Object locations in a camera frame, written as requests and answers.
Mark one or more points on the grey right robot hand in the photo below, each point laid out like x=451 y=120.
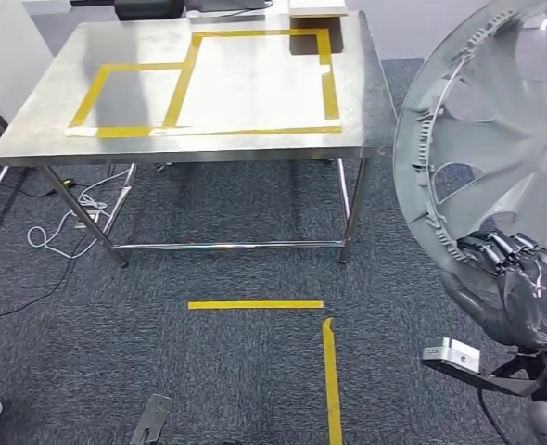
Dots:
x=533 y=301

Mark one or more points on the black camera mounting bracket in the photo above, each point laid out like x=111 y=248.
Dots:
x=505 y=384

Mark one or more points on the silver plastic wheel hubcap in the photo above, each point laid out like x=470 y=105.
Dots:
x=487 y=141

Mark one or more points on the clear plastic hand wrap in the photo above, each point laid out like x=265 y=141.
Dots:
x=537 y=301

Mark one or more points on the stainless steel workbench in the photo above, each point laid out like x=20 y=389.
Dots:
x=46 y=129

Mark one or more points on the yellow tape table marking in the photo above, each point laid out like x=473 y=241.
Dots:
x=180 y=92

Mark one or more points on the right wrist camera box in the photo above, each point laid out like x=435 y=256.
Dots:
x=450 y=355

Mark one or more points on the yellow floor tape strip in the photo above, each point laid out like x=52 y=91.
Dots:
x=255 y=304
x=332 y=381

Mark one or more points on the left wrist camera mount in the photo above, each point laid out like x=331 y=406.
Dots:
x=151 y=420

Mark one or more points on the black zip case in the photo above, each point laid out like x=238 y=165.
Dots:
x=148 y=9

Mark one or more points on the white power strip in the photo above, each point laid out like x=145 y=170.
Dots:
x=87 y=219

